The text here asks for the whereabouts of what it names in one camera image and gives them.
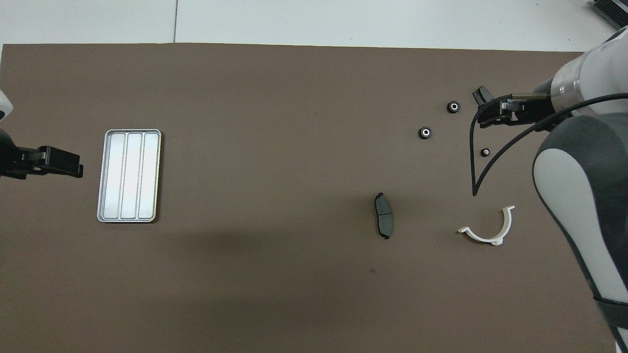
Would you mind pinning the dark ribbed device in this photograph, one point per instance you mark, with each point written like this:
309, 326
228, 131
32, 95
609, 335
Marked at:
615, 11

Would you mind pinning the large black bearing gear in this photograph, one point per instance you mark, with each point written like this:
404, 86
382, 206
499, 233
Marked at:
425, 132
453, 106

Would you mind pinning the white curved plastic bracket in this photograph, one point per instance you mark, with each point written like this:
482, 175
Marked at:
490, 239

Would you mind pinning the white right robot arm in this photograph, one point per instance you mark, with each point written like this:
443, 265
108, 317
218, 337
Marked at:
564, 186

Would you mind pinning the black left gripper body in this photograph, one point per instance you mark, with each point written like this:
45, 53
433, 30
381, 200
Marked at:
10, 157

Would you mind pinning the brown table mat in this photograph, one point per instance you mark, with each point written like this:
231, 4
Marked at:
294, 147

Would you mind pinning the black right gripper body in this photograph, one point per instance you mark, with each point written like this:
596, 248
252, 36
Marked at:
532, 110

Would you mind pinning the dark grey brake pad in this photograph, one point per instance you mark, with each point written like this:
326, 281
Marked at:
384, 215
481, 93

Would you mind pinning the silver metal tray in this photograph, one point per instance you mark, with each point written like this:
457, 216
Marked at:
128, 176

